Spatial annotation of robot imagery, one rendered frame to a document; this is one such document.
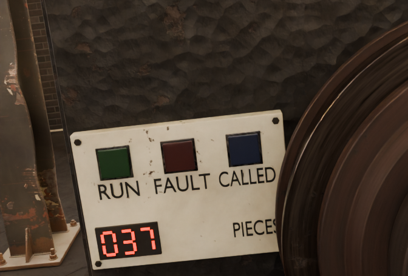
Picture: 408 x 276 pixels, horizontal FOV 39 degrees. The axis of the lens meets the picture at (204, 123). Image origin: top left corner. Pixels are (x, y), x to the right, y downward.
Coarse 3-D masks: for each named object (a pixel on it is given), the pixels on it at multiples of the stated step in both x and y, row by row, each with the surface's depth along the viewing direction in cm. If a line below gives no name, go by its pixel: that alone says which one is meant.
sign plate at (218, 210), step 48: (96, 144) 71; (144, 144) 71; (192, 144) 70; (96, 192) 72; (144, 192) 72; (192, 192) 72; (240, 192) 72; (96, 240) 74; (144, 240) 73; (192, 240) 73; (240, 240) 73
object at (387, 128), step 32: (384, 128) 54; (352, 160) 55; (384, 160) 54; (352, 192) 56; (384, 192) 54; (320, 224) 57; (352, 224) 56; (384, 224) 54; (320, 256) 57; (352, 256) 56; (384, 256) 55
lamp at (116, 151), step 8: (104, 152) 70; (112, 152) 70; (120, 152) 70; (104, 160) 71; (112, 160) 71; (120, 160) 71; (128, 160) 71; (104, 168) 71; (112, 168) 71; (120, 168) 71; (128, 168) 71; (104, 176) 71; (112, 176) 71; (120, 176) 71; (128, 176) 71
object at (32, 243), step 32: (0, 0) 304; (0, 32) 308; (0, 64) 312; (32, 64) 342; (0, 96) 316; (32, 96) 346; (0, 128) 320; (32, 128) 350; (0, 160) 324; (32, 160) 322; (0, 192) 328; (32, 192) 327; (32, 224) 332; (64, 224) 363; (0, 256) 327; (32, 256) 333; (64, 256) 333
